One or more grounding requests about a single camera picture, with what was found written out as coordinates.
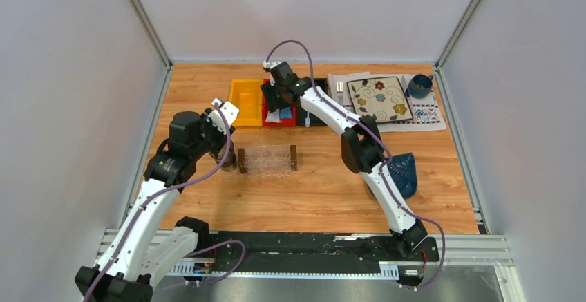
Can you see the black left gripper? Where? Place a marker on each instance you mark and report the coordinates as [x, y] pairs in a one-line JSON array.
[[222, 138]]

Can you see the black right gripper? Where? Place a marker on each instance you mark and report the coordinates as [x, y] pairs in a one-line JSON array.
[[269, 90]]

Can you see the clear textured toiletry holder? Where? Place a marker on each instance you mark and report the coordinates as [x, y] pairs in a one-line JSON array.
[[268, 159]]

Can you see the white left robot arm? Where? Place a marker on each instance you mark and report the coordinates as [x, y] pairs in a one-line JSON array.
[[128, 270]]

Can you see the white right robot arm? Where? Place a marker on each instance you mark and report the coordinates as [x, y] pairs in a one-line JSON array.
[[362, 150]]

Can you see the blue toothpaste tube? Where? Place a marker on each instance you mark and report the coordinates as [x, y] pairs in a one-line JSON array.
[[285, 113]]

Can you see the white toothpaste tube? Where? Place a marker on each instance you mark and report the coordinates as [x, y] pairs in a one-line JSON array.
[[273, 117]]

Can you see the clear textured glass tray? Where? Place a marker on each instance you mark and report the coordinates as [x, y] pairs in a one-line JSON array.
[[265, 175]]

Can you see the red plastic bin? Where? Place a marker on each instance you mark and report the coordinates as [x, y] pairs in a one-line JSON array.
[[283, 123]]

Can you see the black plastic bin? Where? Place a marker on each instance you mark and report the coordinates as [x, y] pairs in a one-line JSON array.
[[301, 114]]

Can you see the yellow plastic bin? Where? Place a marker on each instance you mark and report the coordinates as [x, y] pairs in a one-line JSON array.
[[246, 95]]

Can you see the floral square ceramic plate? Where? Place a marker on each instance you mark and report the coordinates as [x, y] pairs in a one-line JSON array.
[[380, 97]]

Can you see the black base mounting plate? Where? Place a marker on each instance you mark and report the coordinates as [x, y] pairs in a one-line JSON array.
[[309, 253]]

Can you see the blue ceramic mug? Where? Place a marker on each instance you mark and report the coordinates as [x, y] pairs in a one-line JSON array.
[[420, 86]]

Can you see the blue shell shaped dish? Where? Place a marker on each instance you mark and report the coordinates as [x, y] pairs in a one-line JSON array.
[[402, 169]]

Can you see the white patterned placemat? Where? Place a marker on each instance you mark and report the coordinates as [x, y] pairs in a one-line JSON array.
[[427, 115]]

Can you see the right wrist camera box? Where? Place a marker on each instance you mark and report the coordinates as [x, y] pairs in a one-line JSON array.
[[267, 66]]

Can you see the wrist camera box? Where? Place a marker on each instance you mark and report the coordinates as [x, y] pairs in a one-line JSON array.
[[223, 115], [267, 66]]

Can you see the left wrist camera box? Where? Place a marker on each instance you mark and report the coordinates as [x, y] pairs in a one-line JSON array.
[[223, 115]]

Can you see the pink handled fork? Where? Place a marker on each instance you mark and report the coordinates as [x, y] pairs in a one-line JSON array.
[[340, 92]]

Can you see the pink handled knife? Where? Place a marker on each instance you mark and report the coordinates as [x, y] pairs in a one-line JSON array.
[[404, 85]]

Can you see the grey left frame post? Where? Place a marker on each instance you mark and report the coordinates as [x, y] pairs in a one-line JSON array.
[[151, 33]]

